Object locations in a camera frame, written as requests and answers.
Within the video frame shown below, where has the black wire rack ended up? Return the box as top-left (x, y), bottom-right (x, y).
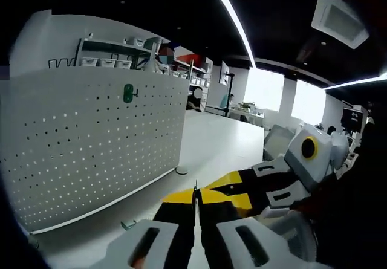
top-left (47, 57), bottom-right (76, 69)

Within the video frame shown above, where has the ceiling air conditioner unit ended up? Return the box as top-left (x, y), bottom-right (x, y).
top-left (310, 0), bottom-right (370, 50)

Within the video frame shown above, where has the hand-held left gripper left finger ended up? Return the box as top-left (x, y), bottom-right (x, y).
top-left (104, 189), bottom-right (197, 269)

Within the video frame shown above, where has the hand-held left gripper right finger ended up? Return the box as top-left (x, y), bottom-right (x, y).
top-left (198, 188), bottom-right (293, 269)

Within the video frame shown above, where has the grey metal storage shelf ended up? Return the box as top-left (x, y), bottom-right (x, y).
top-left (75, 36), bottom-right (164, 69)

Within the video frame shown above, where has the black computer monitor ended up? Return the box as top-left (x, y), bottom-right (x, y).
top-left (341, 106), bottom-right (368, 134)

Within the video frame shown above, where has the ceiling light strip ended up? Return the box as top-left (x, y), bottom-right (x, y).
top-left (205, 0), bottom-right (258, 69)
top-left (325, 74), bottom-right (387, 90)

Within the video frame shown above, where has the black tripod stand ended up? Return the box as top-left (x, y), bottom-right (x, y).
top-left (225, 72), bottom-right (236, 117)

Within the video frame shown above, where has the white framed wall picture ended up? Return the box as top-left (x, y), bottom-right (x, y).
top-left (220, 60), bottom-right (230, 85)

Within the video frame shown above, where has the white perforated mounting plate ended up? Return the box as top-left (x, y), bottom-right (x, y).
top-left (0, 66), bottom-right (190, 235)

